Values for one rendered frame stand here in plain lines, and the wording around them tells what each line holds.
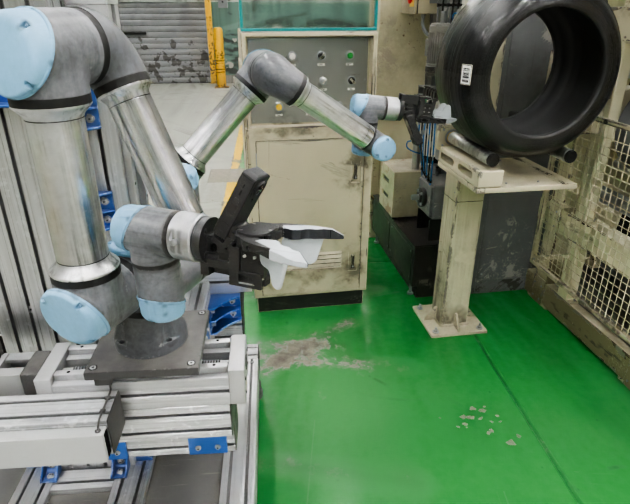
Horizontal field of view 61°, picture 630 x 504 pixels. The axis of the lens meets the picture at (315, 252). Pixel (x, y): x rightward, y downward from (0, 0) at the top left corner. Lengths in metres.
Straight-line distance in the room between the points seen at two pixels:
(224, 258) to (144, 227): 0.13
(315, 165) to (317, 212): 0.22
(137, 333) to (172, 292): 0.25
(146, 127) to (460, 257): 1.72
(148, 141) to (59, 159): 0.15
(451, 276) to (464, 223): 0.25
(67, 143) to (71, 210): 0.11
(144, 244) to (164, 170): 0.16
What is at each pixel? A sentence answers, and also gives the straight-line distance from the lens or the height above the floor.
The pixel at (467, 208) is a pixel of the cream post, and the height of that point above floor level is 0.59.
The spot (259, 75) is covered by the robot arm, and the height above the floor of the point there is 1.19.
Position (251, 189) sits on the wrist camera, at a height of 1.13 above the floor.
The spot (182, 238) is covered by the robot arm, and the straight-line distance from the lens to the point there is 0.80.
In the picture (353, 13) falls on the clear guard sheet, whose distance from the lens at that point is 2.33.
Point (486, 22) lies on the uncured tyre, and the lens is 1.80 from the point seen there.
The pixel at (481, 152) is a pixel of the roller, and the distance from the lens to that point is 1.91.
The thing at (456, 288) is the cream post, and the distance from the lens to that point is 2.48.
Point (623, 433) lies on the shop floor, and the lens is 2.25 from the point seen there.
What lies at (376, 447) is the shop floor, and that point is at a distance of 1.94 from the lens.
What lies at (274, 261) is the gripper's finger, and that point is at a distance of 0.71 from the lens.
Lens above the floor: 1.37
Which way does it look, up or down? 25 degrees down
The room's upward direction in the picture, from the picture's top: straight up
